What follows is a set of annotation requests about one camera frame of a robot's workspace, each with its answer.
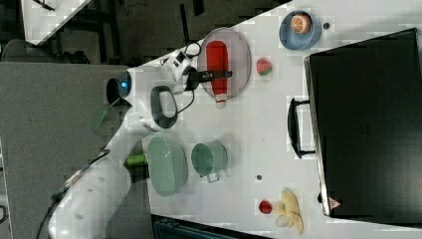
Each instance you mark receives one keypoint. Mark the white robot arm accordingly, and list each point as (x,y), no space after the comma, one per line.
(87,201)

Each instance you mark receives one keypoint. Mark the pink round plate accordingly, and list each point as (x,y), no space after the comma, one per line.
(239,59)

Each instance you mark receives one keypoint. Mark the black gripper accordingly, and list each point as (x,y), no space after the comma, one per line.
(194,77)

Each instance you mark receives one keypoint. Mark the red strawberry toy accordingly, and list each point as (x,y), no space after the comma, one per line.
(264,67)

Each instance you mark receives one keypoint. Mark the blue bowl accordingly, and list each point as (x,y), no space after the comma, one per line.
(295,41)

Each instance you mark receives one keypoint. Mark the green perforated colander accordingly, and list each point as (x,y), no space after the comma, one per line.
(168,170)

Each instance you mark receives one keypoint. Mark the small red toy fruit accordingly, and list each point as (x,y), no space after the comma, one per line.
(265,207)

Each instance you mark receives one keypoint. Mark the red ketchup bottle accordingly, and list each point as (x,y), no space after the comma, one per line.
(217,61)

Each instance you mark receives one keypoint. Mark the peeled toy banana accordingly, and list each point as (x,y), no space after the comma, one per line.
(288,212)

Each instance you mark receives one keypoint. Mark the orange slice toy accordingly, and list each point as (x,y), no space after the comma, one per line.
(301,23)

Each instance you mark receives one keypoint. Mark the green cup with handle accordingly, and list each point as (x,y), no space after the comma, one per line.
(209,159)

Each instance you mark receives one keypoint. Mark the green toy pepper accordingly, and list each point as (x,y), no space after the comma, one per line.
(136,160)

